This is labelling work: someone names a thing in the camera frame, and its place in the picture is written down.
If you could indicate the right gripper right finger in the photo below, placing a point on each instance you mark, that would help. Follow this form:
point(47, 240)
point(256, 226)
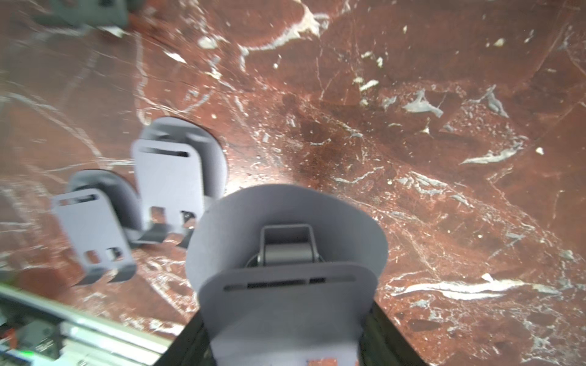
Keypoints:
point(383, 344)

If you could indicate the aluminium front rail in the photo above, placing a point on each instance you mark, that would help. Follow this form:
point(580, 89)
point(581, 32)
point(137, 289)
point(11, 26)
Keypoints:
point(37, 331)

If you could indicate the dark grey stand far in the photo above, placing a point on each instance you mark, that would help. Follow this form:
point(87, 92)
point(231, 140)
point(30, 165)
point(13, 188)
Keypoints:
point(94, 13)

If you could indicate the lavender stand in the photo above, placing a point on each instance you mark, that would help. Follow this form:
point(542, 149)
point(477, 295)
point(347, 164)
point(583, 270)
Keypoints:
point(285, 275)
point(180, 170)
point(100, 215)

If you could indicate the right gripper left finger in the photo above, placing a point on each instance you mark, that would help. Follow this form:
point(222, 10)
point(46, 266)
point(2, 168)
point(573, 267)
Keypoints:
point(190, 348)

